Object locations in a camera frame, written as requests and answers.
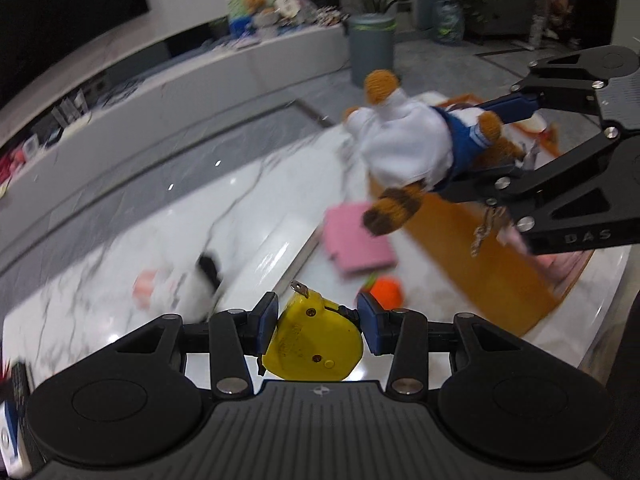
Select brown plush bear blue outfit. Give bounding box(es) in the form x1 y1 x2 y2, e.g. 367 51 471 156
342 69 543 258

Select green landscape painting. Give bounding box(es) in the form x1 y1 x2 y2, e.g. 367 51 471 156
226 0 291 36

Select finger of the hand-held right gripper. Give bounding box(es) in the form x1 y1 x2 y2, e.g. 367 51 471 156
434 126 640 234
480 48 604 124

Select black remote control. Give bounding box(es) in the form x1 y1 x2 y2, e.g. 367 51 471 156
10 360 36 401

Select white glasses box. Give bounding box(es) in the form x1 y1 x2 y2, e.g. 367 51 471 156
220 212 321 311

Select cow print figurines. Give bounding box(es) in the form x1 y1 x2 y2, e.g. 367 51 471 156
305 2 346 26

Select white black plush dog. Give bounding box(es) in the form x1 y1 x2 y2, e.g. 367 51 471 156
132 252 226 323

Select wall television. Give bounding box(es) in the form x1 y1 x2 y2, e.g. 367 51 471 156
0 0 151 106

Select marble television console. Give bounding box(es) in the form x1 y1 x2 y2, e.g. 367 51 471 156
0 22 351 196

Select yellow tape measure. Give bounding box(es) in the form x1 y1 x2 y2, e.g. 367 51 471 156
257 280 365 382

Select blue white box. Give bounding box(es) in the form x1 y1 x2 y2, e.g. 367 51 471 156
0 400 28 478

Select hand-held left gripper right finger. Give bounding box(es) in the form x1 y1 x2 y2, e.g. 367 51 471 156
356 291 525 401

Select grey trash bin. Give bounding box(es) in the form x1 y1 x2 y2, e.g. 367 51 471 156
346 12 397 88

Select pink leather case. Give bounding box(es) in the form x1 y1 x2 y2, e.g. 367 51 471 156
322 202 398 277

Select pink cloth hat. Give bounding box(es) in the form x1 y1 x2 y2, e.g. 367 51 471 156
497 227 591 291

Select orange crochet ball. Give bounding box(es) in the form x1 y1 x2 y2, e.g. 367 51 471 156
362 275 405 311

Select orange cardboard box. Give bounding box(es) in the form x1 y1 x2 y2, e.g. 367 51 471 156
367 91 596 338

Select clear water jug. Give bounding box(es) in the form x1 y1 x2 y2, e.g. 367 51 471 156
431 0 466 45

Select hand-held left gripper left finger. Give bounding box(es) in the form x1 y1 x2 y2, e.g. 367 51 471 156
115 291 280 401

